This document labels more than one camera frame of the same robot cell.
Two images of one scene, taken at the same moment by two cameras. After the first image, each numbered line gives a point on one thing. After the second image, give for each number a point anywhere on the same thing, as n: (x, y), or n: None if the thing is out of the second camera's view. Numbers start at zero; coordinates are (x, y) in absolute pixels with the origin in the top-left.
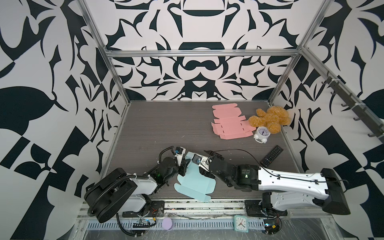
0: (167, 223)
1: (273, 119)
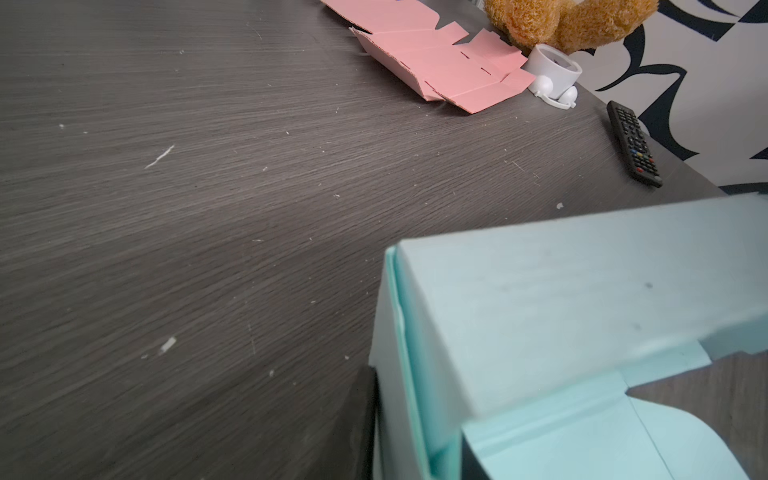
0: None
1: (571, 24)
